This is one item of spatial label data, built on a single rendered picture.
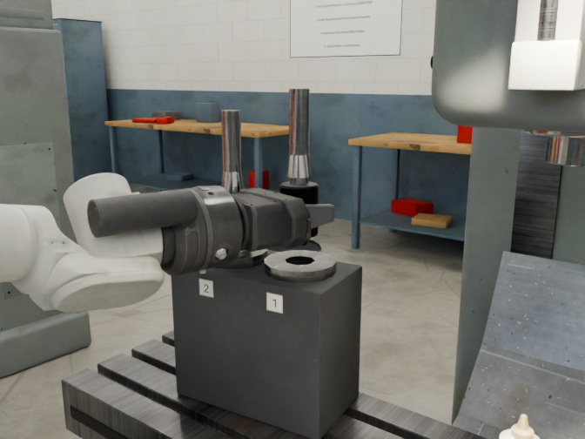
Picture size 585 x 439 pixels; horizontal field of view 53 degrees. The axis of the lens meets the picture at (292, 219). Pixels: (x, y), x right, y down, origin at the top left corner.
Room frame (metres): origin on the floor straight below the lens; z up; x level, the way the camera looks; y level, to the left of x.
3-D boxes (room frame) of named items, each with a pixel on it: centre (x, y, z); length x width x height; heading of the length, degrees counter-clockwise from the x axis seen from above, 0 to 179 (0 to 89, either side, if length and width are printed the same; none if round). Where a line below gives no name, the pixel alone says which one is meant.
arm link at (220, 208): (0.64, 0.06, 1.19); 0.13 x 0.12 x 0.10; 38
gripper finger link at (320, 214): (0.67, -0.03, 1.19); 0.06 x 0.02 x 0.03; 128
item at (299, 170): (0.69, -0.01, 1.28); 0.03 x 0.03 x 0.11
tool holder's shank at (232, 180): (0.74, 0.08, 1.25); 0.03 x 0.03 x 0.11
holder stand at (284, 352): (0.72, 0.03, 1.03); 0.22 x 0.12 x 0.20; 60
